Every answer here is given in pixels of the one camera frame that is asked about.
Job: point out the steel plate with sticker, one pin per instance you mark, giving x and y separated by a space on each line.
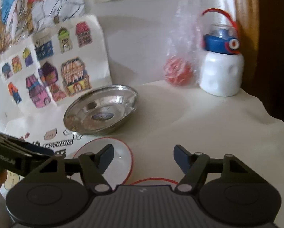
102 110

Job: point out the clear plastic bag red contents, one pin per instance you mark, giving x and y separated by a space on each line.
184 45

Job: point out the houses drawing paper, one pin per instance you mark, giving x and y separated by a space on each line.
53 67

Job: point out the brown wooden door frame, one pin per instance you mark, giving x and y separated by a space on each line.
252 17

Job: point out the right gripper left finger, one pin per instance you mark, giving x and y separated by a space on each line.
93 167

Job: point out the white blue water bottle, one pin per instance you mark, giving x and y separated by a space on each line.
222 67

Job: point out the white printed tablecloth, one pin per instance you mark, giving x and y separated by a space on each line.
200 122

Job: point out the boy with fan drawing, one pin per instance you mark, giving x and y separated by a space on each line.
21 18

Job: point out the white bowl red rim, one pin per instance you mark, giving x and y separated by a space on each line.
120 167
155 181

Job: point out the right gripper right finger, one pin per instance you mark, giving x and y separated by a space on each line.
194 168

